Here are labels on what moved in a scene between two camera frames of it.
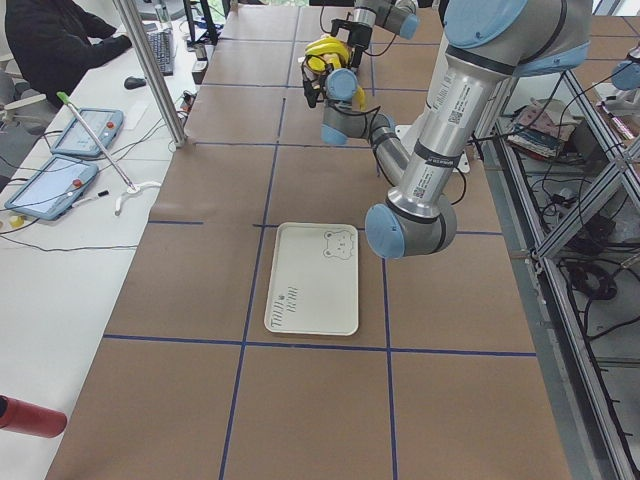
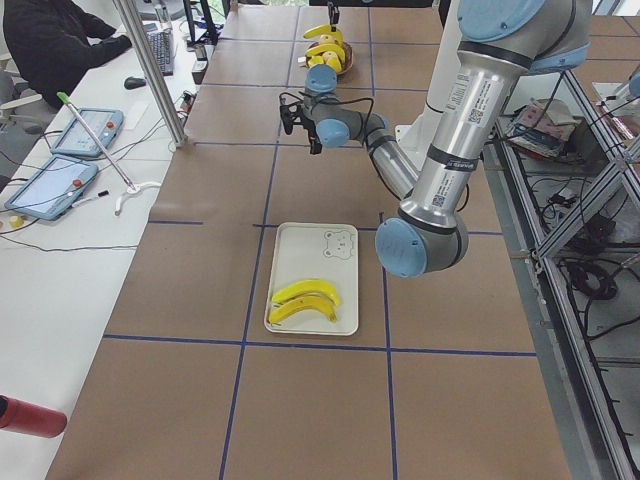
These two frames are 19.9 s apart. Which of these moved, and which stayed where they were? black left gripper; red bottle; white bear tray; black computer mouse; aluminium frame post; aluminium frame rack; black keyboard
Moved: black left gripper
Stayed: red bottle; aluminium frame rack; black keyboard; white bear tray; aluminium frame post; black computer mouse
